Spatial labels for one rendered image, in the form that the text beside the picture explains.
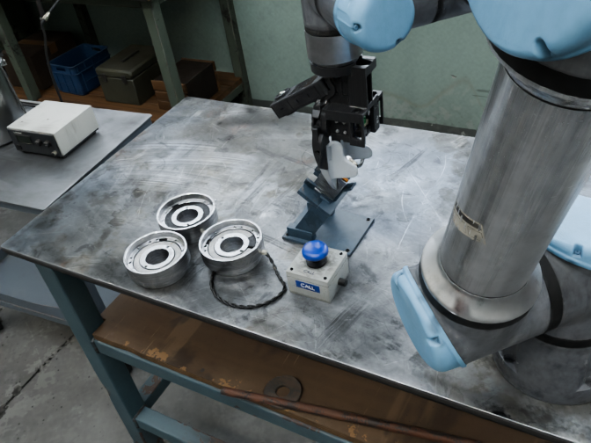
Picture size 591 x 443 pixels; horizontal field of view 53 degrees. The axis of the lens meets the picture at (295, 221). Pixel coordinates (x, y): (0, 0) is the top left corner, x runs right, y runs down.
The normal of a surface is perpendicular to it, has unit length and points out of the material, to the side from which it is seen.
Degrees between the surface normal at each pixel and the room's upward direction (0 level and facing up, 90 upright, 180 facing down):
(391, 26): 90
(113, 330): 0
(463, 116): 90
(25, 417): 0
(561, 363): 72
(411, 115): 90
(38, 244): 0
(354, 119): 90
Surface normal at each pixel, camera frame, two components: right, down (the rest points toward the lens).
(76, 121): 0.91, 0.16
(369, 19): 0.34, 0.56
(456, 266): -0.85, 0.44
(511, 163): -0.69, 0.61
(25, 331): -0.13, -0.77
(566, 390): -0.18, 0.38
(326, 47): -0.31, 0.62
